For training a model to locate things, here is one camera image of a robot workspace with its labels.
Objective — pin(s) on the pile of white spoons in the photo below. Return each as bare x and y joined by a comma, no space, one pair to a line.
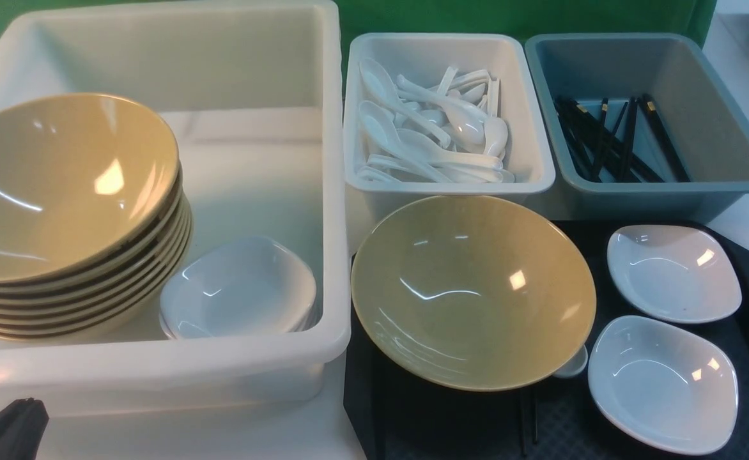
450,133

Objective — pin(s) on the stack of tan bowls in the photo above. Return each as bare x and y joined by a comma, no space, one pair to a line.
94,219

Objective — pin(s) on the white ceramic soup spoon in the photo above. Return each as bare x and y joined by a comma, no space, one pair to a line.
575,365

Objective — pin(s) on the stacked white dishes in tub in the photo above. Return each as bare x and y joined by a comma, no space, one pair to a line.
252,285

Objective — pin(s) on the white dish tray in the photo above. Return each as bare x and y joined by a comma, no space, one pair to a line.
664,386
673,273

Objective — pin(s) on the tan noodle bowl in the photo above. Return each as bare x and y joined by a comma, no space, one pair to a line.
474,293

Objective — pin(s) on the white spoon bin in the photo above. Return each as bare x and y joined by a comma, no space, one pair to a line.
423,59

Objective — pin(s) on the bundle of black chopsticks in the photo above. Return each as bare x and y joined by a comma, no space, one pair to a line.
595,148

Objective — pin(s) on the grey chopstick bin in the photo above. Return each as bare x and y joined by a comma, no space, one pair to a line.
705,123

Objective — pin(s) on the large white plastic tub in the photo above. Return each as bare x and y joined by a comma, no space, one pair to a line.
253,93

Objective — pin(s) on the black serving tray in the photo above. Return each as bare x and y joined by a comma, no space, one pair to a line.
397,415

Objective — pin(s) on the black chopstick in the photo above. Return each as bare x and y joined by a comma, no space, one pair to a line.
528,419

